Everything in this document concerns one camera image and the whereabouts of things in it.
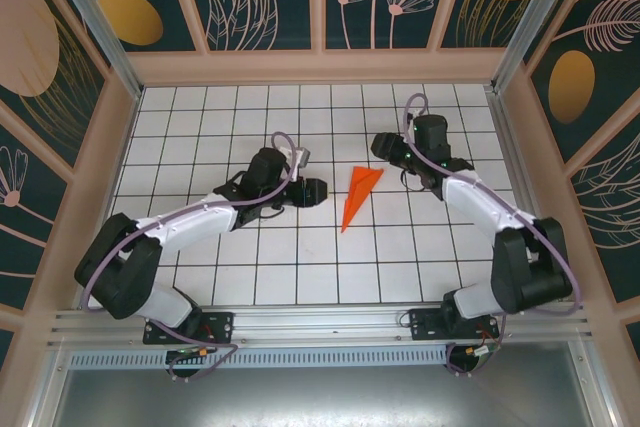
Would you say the orange paper sheet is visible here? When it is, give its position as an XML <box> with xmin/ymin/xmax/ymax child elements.
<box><xmin>341</xmin><ymin>165</ymin><xmax>387</xmax><ymax>235</ymax></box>

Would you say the brushed metal panel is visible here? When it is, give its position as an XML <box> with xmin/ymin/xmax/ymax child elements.
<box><xmin>49</xmin><ymin>365</ymin><xmax>609</xmax><ymax>427</ymax></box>

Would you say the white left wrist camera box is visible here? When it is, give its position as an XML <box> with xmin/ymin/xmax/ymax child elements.
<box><xmin>279</xmin><ymin>145</ymin><xmax>312</xmax><ymax>169</ymax></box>

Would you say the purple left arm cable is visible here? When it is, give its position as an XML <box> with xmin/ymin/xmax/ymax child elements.
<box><xmin>79</xmin><ymin>131</ymin><xmax>307</xmax><ymax>383</ymax></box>

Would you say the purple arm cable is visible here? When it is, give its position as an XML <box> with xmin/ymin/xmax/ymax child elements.
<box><xmin>403</xmin><ymin>93</ymin><xmax>585</xmax><ymax>376</ymax></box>
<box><xmin>79</xmin><ymin>131</ymin><xmax>307</xmax><ymax>383</ymax></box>

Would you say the aluminium side rail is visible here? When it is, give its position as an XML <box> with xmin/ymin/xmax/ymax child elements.
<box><xmin>484</xmin><ymin>86</ymin><xmax>546</xmax><ymax>303</ymax></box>

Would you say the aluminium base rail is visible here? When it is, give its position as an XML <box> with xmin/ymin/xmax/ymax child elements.
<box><xmin>47</xmin><ymin>300</ymin><xmax>594</xmax><ymax>354</ymax></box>

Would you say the aluminium frame post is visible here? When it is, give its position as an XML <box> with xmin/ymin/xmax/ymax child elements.
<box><xmin>39</xmin><ymin>0</ymin><xmax>146</xmax><ymax>101</ymax></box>
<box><xmin>489</xmin><ymin>0</ymin><xmax>599</xmax><ymax>96</ymax></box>

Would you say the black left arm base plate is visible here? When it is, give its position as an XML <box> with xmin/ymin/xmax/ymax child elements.
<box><xmin>143</xmin><ymin>311</ymin><xmax>236</xmax><ymax>346</ymax></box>

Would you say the grey slotted cable duct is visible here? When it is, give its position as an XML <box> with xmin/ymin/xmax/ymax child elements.
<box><xmin>69</xmin><ymin>344</ymin><xmax>451</xmax><ymax>369</ymax></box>

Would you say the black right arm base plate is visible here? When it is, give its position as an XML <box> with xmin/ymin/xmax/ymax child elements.
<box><xmin>408</xmin><ymin>307</ymin><xmax>501</xmax><ymax>341</ymax></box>

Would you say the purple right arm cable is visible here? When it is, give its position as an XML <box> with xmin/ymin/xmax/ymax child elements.
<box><xmin>403</xmin><ymin>93</ymin><xmax>585</xmax><ymax>376</ymax></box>

